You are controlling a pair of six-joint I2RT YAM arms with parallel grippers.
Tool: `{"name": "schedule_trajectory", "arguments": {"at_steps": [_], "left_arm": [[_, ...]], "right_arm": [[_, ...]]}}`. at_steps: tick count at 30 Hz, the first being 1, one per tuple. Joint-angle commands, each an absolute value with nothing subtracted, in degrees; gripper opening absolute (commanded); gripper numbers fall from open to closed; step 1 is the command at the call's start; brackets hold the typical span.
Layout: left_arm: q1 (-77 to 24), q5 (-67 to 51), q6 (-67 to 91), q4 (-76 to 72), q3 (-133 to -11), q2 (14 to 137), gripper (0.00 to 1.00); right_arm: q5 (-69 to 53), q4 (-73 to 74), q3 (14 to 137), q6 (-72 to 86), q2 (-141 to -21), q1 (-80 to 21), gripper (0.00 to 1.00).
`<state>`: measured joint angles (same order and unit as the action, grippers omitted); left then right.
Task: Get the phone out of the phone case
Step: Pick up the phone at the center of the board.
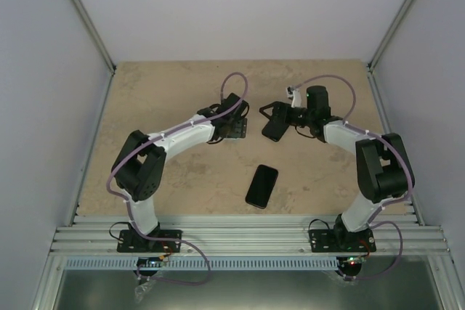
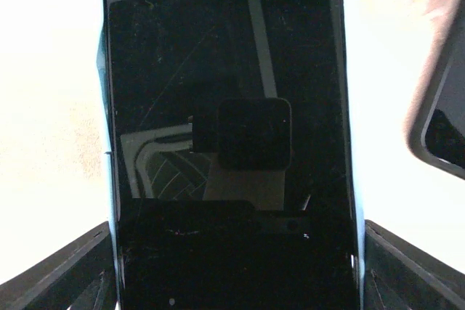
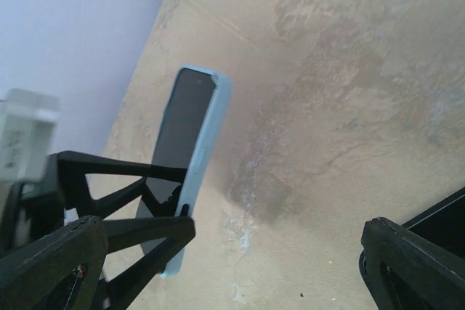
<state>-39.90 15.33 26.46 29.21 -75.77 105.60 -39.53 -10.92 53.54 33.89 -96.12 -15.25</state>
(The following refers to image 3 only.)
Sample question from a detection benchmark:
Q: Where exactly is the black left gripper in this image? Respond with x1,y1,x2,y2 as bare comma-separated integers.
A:
1,151,195,309

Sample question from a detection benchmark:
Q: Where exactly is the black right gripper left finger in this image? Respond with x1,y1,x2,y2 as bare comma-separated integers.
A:
1,216,108,309

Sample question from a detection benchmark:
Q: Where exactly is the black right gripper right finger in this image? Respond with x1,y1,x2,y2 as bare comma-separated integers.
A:
361,217,464,309

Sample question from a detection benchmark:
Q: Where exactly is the phone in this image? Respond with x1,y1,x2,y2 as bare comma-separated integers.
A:
357,186,465,289

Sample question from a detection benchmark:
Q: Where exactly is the black smartphone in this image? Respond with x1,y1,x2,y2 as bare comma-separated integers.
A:
134,69,217,256

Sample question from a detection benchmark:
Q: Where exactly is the light blue phone case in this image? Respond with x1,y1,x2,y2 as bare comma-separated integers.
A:
159,65,233,279

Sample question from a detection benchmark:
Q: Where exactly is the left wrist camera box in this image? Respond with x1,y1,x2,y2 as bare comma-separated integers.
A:
1,88,60,183

